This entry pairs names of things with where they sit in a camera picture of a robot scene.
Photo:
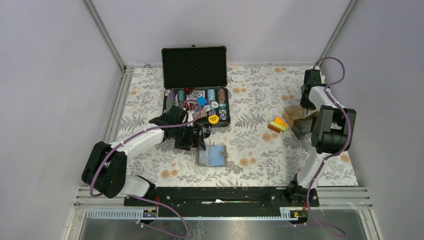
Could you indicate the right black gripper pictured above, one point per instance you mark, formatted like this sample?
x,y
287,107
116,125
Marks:
x,y
306,105

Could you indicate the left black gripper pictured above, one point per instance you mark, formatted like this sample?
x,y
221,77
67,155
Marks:
x,y
192,140

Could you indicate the beige card holder wallet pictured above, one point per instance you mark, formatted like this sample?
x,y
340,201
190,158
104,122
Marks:
x,y
212,156

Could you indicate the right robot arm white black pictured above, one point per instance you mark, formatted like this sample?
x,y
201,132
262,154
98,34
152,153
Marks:
x,y
331,132

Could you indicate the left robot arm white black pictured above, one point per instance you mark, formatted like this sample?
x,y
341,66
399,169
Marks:
x,y
106,169

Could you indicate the clear acrylic card box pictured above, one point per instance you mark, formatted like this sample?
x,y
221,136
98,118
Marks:
x,y
299,120

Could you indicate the playing card deck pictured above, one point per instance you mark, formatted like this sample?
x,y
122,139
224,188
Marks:
x,y
195,94

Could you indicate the yellow round dealer chip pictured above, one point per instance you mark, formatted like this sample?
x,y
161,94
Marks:
x,y
213,119

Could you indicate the blue round chip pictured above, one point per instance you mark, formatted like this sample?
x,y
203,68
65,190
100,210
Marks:
x,y
202,101

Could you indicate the floral patterned table mat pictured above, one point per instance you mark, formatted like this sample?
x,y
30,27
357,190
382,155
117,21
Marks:
x,y
257,156

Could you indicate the orange yellow sticky note stack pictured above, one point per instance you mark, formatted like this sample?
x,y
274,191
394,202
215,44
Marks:
x,y
278,125

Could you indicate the black poker chip case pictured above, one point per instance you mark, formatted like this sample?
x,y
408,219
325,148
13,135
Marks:
x,y
199,68

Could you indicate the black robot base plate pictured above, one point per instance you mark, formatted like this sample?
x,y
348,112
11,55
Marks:
x,y
227,202

